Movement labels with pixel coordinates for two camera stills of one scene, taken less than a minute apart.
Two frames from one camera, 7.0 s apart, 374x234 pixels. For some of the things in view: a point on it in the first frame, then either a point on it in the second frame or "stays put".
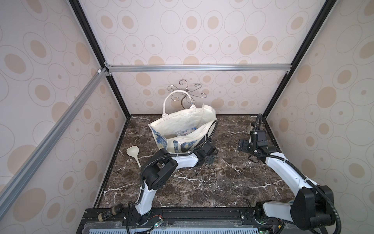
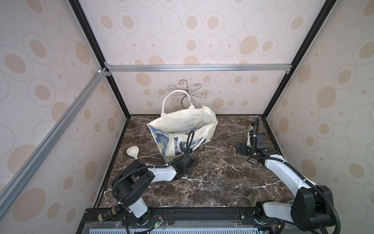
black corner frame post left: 96,47 stays put
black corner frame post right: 327,7 stays put
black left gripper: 211,157 to 191,169
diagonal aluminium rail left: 9,189 stays put
